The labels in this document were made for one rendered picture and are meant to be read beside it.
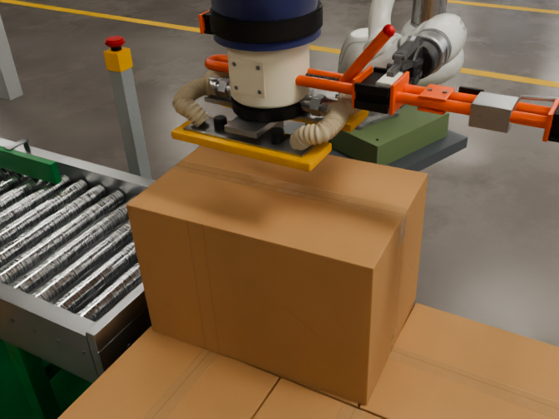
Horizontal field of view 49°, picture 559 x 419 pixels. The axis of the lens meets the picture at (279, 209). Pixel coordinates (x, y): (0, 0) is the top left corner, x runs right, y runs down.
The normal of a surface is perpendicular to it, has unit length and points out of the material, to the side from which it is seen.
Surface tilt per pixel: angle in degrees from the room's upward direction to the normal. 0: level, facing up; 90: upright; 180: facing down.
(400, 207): 0
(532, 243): 0
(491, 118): 90
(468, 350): 0
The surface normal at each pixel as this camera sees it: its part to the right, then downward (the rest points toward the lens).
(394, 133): -0.05, -0.83
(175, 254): -0.44, 0.51
